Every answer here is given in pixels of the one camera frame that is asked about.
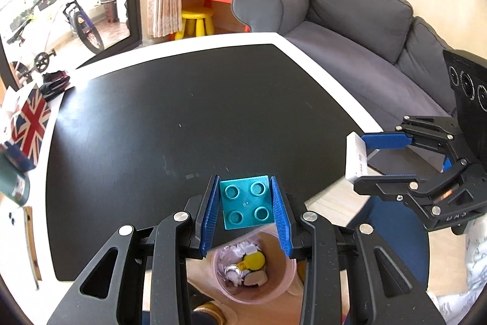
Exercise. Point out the white small box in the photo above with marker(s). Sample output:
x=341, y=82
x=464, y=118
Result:
x=356, y=158

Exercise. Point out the union jack box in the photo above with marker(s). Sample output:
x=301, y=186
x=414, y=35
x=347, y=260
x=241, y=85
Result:
x=28, y=128

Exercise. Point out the yellow plastic stool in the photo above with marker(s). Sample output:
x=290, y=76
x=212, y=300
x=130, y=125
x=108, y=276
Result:
x=196, y=21

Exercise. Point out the person's blue trouser leg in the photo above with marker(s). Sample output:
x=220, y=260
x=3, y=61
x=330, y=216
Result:
x=401, y=229

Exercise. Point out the black camera box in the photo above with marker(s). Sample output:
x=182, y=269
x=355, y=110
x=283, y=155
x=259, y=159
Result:
x=467, y=73

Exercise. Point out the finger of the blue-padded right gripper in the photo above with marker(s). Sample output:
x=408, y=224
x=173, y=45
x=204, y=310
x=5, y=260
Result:
x=414, y=190
x=392, y=141

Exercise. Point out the black red bag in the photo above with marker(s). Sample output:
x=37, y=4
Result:
x=54, y=84

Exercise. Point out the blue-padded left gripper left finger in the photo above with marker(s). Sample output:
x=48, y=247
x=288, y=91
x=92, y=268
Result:
x=109, y=290

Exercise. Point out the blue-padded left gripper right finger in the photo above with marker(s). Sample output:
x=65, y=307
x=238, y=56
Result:
x=382, y=290

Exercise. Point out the pink trash bin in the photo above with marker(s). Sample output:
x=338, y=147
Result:
x=265, y=285

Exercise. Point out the teal toy brick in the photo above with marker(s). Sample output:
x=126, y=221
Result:
x=246, y=202

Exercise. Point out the grey sofa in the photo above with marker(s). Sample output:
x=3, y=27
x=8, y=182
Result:
x=388, y=59

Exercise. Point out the white tissue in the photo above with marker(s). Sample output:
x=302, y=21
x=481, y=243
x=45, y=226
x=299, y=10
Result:
x=236, y=261

